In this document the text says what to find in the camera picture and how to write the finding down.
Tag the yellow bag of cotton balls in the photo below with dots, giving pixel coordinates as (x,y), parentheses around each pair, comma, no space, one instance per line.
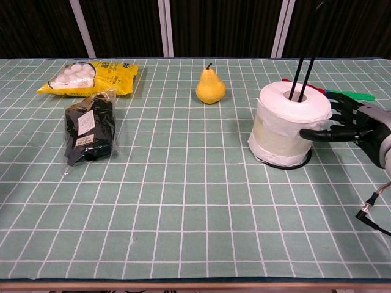
(113,77)

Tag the green grid tablecloth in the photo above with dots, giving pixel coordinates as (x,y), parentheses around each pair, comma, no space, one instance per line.
(195,189)

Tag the white paper towel roll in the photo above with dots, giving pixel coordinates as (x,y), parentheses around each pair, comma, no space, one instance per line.
(284,128)

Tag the black item in clear bag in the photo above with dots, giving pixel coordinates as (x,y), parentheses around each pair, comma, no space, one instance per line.
(91,137)

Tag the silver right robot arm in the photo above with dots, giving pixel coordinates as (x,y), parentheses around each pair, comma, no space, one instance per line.
(388,158)

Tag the yellow pear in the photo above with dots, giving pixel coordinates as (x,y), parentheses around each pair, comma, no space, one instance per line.
(210,88)

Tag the red and green plastic toy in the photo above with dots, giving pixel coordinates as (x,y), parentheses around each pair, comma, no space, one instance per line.
(351,95)

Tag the white frame post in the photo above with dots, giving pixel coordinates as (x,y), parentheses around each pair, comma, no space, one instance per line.
(161,27)
(169,27)
(282,30)
(82,30)

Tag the black grey right robot hand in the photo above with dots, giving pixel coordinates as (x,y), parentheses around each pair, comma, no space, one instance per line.
(366,122)

